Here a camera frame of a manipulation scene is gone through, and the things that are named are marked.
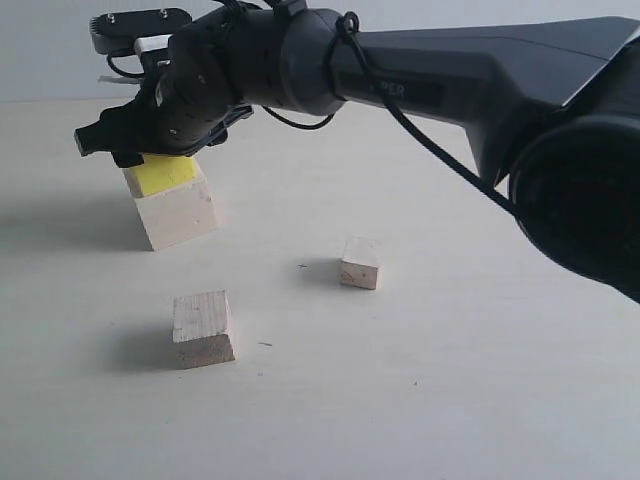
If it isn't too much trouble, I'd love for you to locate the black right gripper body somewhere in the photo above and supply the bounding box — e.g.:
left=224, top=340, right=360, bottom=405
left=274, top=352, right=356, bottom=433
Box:
left=134, top=9, right=286, bottom=156

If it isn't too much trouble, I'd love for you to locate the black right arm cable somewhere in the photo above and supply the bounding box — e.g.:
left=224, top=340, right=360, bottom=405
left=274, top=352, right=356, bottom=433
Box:
left=259, top=10, right=524, bottom=219

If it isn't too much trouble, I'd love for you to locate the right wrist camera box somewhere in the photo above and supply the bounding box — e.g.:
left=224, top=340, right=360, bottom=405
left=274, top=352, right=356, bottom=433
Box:
left=89, top=8, right=193, bottom=56

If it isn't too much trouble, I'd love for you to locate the medium wooden cube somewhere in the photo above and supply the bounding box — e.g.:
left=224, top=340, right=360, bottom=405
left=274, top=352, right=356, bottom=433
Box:
left=172, top=290, right=235, bottom=369

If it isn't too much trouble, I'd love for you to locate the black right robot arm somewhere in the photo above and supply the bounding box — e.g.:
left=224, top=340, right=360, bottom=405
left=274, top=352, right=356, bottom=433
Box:
left=74, top=1, right=639, bottom=299

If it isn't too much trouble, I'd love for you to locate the large pale wooden cube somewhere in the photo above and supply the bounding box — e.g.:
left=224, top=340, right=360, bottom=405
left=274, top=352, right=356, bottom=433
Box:
left=123, top=158, right=218, bottom=251

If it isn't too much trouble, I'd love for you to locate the small wooden cube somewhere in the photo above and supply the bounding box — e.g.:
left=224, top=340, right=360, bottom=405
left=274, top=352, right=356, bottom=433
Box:
left=340, top=237, right=381, bottom=290

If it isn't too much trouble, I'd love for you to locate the yellow cube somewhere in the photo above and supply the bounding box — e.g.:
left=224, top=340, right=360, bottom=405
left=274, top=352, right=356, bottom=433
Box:
left=127, top=154, right=197, bottom=197

